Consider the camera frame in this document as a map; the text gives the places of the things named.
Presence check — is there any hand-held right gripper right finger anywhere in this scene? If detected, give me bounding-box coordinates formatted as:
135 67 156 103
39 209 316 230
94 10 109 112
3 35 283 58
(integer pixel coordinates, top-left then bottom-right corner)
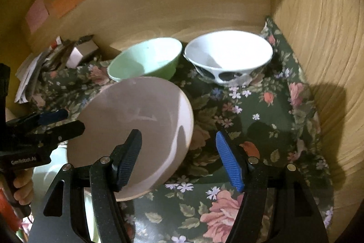
215 130 330 243

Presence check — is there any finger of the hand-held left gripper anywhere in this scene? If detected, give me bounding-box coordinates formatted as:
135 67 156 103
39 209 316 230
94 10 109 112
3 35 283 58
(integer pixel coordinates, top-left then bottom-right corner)
34 120 86 154
7 109 70 130

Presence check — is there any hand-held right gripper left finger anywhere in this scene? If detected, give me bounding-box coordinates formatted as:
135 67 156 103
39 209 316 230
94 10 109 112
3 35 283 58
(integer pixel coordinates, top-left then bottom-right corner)
28 129 143 243

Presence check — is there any pink bowl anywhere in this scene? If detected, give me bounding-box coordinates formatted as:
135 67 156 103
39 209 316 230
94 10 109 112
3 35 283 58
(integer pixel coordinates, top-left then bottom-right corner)
67 76 194 202

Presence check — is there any pale green bowl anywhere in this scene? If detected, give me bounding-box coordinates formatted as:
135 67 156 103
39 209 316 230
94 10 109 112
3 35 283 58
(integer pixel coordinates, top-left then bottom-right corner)
107 37 182 82

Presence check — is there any white bowl with black spots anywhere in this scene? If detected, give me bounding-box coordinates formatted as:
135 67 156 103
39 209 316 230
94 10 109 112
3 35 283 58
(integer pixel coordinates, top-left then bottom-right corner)
184 30 273 85

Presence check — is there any person's left hand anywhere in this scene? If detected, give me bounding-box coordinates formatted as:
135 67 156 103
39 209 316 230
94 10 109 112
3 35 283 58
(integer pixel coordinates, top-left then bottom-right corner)
14 169 35 205

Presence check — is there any stack of white papers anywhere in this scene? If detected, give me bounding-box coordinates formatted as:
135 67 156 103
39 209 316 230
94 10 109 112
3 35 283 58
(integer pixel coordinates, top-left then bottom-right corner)
15 52 46 104

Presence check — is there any dark floral cloth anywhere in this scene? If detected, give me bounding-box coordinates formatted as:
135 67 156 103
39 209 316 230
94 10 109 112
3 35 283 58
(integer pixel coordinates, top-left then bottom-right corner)
17 17 333 243

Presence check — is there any stack of cards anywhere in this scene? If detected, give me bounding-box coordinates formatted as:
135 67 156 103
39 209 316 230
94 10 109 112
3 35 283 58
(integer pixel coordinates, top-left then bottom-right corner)
43 36 77 70

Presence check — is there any small white cardboard box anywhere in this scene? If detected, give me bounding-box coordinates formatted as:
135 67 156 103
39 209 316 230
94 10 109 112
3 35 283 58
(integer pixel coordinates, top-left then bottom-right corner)
66 41 99 68

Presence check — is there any pink sticky note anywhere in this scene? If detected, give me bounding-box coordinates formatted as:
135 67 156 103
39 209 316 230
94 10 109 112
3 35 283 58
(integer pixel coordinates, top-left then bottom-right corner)
25 0 49 33

